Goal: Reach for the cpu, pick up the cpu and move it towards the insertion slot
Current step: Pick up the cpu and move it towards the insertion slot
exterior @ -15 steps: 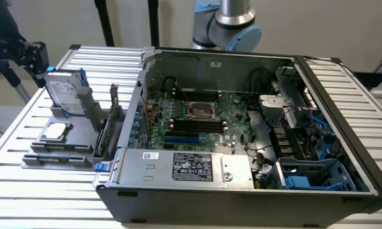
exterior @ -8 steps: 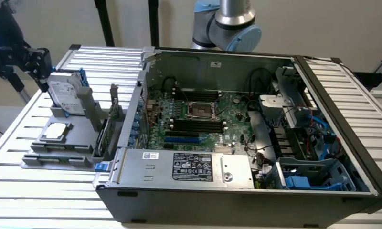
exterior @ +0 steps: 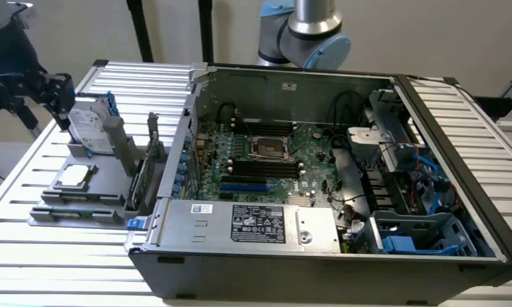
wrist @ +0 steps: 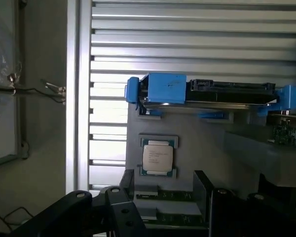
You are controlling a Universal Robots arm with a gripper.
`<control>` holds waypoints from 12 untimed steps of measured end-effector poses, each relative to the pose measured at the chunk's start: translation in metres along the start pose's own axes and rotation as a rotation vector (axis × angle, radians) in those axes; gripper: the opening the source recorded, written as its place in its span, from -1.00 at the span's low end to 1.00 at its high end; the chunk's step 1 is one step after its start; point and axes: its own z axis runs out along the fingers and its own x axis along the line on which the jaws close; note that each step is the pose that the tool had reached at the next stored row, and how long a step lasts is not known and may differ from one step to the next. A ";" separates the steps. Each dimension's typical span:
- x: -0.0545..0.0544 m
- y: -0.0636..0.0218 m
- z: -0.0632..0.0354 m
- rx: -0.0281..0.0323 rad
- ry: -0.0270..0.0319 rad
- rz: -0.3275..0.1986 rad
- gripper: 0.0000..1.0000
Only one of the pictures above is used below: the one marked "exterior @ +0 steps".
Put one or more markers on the black expansion slot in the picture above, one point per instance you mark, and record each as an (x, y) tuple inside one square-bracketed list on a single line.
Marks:
[(243, 179)]

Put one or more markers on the silver hard disk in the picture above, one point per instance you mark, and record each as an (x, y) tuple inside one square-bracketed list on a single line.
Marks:
[(91, 128)]

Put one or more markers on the coin cell battery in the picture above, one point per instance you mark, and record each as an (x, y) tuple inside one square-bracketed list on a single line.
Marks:
[(316, 134)]

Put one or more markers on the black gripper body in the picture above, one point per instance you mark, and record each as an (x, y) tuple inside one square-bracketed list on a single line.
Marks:
[(8, 48)]

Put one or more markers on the open black PC case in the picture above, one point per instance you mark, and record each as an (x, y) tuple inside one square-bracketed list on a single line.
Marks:
[(307, 275)]

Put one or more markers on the silver metal drive cage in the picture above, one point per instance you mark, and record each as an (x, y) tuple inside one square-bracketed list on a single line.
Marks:
[(379, 134)]

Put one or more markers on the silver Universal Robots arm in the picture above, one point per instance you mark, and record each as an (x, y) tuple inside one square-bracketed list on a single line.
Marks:
[(300, 28)]

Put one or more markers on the blue disk bracket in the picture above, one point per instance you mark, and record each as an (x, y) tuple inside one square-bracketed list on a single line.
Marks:
[(111, 104)]

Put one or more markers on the silver CPU chip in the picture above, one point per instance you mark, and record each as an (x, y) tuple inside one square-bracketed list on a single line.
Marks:
[(76, 175)]

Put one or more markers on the blue and grey disk bay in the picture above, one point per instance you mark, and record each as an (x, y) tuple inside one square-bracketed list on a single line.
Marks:
[(418, 233)]

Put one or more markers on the silver chipset heatsink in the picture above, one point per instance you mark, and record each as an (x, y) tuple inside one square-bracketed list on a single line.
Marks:
[(302, 200)]

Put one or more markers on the CPU socket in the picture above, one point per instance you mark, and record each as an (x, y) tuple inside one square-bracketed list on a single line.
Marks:
[(270, 147)]

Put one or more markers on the blue case latch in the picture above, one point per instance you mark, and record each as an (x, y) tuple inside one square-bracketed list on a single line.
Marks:
[(138, 223)]

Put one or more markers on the grey parts rack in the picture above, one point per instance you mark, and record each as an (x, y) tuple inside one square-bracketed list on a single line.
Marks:
[(107, 179)]

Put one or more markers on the black stand pole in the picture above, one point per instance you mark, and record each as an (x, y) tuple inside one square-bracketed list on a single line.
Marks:
[(140, 28), (206, 28)]

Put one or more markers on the grey air shroud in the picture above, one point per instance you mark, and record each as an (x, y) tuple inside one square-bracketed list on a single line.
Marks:
[(350, 179)]

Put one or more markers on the green motherboard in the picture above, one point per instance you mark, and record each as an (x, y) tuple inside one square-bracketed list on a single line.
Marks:
[(311, 172)]

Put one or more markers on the blue expansion slot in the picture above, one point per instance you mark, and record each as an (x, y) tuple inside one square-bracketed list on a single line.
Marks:
[(243, 188)]

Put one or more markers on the grey tripod leg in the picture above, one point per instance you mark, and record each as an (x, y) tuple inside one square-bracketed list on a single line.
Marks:
[(28, 120)]

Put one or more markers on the silver power supply unit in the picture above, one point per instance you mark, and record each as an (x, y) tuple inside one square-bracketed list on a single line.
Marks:
[(222, 224)]

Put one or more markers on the green RAM stick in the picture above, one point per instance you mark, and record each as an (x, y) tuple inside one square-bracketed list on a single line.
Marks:
[(83, 193)]

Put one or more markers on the green graphics card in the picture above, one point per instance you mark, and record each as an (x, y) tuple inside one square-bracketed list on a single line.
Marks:
[(147, 166)]

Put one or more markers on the black RAM slot bank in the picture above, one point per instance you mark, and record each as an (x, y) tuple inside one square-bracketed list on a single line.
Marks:
[(262, 128), (264, 166)]

